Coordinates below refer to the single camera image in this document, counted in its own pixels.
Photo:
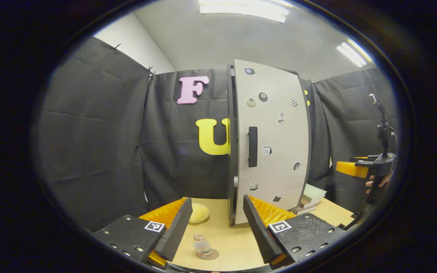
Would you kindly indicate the brown book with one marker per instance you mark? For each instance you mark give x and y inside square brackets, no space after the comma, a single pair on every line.
[307,204]

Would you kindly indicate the grey cabinet door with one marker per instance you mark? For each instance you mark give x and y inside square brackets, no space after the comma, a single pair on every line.
[279,144]

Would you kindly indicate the pale yellow round object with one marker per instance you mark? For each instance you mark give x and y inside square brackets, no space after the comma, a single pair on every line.
[200,213]

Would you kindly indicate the grey book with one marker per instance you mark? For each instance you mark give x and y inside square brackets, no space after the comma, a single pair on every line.
[302,210]

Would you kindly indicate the clear plastic bottle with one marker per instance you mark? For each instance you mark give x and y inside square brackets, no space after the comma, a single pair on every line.
[202,247]

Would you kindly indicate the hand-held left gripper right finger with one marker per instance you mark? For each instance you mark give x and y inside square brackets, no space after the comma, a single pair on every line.
[260,235]

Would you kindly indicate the black backdrop cloth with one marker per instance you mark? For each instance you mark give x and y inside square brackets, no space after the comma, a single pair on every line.
[97,144]

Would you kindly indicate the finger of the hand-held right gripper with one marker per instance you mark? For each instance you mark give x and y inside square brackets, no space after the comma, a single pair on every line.
[349,169]

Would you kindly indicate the pale green book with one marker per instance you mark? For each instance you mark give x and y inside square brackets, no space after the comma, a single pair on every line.
[313,192]

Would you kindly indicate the large ceiling light panel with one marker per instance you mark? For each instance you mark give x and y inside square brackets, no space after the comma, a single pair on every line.
[241,9]

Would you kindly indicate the narrow ceiling light panel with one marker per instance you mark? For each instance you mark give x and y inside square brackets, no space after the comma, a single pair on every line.
[353,54]

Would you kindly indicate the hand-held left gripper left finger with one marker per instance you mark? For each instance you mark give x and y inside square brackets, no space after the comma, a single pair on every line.
[175,231]

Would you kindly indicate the brown round coaster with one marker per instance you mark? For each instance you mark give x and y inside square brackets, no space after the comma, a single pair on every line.
[214,254]

